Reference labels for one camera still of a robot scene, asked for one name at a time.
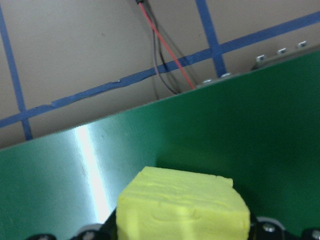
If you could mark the yellow foam block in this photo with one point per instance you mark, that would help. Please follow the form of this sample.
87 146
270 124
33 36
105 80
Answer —
180 207

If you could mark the green conveyor belt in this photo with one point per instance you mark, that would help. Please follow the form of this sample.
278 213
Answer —
225 130

